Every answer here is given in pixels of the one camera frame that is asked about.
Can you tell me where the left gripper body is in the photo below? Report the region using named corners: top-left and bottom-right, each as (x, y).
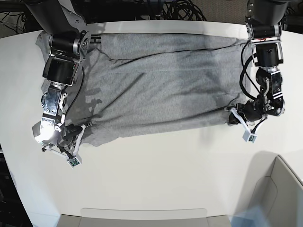
top-left (230, 99), bottom-right (285, 132)

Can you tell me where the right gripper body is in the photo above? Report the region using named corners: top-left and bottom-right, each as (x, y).
top-left (32, 118), bottom-right (86, 158)

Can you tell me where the grey T-shirt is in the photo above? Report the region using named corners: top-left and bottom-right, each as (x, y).
top-left (35, 32), bottom-right (255, 148)

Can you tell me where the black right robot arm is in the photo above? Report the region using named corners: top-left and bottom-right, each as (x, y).
top-left (25, 0), bottom-right (90, 161)

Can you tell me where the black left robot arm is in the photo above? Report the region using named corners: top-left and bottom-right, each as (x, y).
top-left (225, 0), bottom-right (289, 141)

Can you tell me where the grey bin at right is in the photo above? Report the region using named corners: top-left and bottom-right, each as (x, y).
top-left (246, 156), bottom-right (303, 227)

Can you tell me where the grey chair back front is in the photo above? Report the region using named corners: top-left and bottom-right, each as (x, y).
top-left (57, 208), bottom-right (231, 227)

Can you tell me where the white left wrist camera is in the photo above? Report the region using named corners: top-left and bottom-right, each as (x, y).
top-left (243, 131), bottom-right (257, 143)

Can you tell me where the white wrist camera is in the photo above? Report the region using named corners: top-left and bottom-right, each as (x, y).
top-left (67, 156), bottom-right (82, 168)
top-left (243, 131), bottom-right (257, 143)

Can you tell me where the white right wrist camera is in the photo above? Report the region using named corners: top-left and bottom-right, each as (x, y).
top-left (67, 156), bottom-right (82, 168)

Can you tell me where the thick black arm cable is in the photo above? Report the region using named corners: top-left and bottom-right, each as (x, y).
top-left (238, 41), bottom-right (261, 100)

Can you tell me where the black coiled cable bundle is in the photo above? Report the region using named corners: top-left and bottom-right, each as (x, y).
top-left (160, 0), bottom-right (208, 22)

